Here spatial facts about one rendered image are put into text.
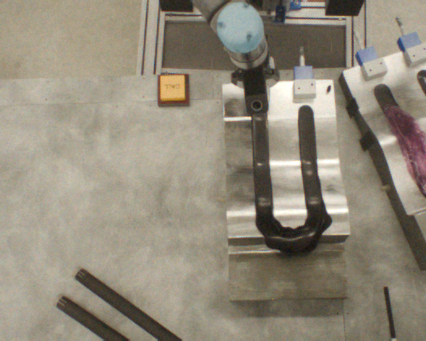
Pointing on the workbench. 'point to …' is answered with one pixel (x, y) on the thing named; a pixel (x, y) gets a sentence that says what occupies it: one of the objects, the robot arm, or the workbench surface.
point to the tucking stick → (389, 314)
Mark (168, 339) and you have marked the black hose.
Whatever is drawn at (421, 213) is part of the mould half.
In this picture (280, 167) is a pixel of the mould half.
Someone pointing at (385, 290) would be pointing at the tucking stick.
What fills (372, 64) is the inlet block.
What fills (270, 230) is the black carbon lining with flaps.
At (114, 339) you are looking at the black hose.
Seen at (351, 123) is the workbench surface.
